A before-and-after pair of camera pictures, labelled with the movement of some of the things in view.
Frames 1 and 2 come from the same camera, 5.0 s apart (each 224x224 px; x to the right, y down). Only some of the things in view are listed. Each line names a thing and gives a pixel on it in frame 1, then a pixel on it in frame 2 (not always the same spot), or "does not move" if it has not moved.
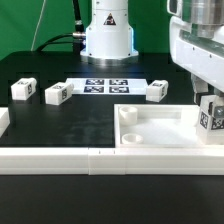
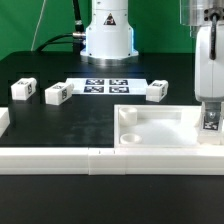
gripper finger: [219, 112] → [212, 111]
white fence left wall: [4, 120] does not move
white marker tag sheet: [109, 86] does not move
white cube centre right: [157, 90] does not move
